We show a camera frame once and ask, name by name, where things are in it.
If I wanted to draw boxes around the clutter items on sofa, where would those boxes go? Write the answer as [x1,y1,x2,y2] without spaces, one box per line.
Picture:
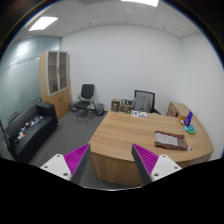
[17,115,43,140]

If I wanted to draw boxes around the grey mesh office chair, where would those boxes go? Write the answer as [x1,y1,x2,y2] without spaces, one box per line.
[133,90,159,114]

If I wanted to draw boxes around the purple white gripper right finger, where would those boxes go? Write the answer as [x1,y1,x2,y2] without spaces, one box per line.
[132,144,181,185]

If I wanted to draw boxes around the green teal small box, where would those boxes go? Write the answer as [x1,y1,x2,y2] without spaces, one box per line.
[183,126,196,134]

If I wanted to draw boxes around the ceiling light panel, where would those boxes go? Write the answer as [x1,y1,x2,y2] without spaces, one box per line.
[29,16,58,31]
[121,0,159,7]

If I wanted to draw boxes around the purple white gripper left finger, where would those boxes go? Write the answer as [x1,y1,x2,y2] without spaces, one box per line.
[41,144,91,184]

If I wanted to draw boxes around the wooden glass-door cabinet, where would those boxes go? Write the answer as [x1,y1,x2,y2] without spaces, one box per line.
[39,51,70,119]

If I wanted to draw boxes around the black leather sofa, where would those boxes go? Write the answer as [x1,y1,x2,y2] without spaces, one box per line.
[5,103,58,163]

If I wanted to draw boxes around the brown cardboard box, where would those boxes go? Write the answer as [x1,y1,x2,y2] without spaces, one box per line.
[111,98,120,112]

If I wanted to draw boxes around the white green paper packet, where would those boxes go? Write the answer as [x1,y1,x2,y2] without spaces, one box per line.
[131,110,147,118]

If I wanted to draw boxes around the black visitor chair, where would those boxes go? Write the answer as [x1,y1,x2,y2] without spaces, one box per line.
[74,84,94,112]

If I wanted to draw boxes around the dark waste bin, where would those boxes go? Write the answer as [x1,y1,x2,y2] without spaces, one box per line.
[95,103,104,116]

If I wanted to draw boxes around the left ceiling light panel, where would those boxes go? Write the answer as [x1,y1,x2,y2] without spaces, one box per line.
[29,16,58,31]

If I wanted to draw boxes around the wooden office desk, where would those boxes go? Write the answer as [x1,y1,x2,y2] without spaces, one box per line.
[90,111,214,186]

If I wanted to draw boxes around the dark printed box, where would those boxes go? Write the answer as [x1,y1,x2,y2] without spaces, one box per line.
[120,99,132,114]

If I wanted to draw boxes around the right ceiling light panel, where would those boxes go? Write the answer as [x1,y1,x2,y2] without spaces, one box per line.
[121,0,159,7]

